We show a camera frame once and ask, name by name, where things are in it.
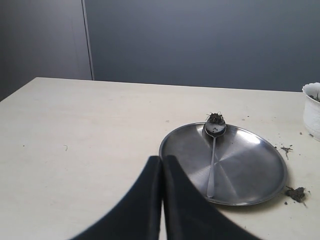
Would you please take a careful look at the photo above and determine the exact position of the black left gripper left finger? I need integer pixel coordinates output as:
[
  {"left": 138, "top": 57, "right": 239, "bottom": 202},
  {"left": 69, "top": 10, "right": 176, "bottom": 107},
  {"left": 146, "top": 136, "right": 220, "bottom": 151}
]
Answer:
[{"left": 73, "top": 156, "right": 163, "bottom": 240}]

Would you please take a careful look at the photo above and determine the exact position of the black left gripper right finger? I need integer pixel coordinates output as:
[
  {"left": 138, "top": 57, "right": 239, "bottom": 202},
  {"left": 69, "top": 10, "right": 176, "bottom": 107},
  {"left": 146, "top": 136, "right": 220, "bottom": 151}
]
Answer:
[{"left": 162, "top": 155, "right": 253, "bottom": 240}]

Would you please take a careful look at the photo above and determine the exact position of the steel spoon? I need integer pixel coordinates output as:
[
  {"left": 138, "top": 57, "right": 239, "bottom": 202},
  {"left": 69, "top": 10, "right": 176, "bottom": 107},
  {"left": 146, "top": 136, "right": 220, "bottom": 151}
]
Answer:
[{"left": 204, "top": 112, "right": 227, "bottom": 198}]

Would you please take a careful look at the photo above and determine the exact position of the white scalloped flower pot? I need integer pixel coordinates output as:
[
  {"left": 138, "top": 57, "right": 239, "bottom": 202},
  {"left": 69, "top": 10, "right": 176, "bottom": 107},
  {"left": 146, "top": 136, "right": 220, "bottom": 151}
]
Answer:
[{"left": 302, "top": 82, "right": 320, "bottom": 141}]

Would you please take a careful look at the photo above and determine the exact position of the round steel plate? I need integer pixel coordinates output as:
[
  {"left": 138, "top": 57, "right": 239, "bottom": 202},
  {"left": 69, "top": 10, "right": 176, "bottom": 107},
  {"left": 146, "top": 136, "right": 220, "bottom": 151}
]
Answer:
[{"left": 158, "top": 122, "right": 288, "bottom": 206}]

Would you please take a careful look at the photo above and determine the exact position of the dirt clump near plate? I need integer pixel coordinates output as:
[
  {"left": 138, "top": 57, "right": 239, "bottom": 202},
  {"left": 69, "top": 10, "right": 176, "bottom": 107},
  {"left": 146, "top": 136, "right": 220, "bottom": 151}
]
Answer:
[{"left": 284, "top": 185, "right": 311, "bottom": 208}]

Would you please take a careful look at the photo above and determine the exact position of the small dirt twig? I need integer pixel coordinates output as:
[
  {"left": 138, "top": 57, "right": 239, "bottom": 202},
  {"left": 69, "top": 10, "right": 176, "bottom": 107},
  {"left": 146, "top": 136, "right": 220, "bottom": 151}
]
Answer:
[{"left": 274, "top": 144, "right": 293, "bottom": 160}]

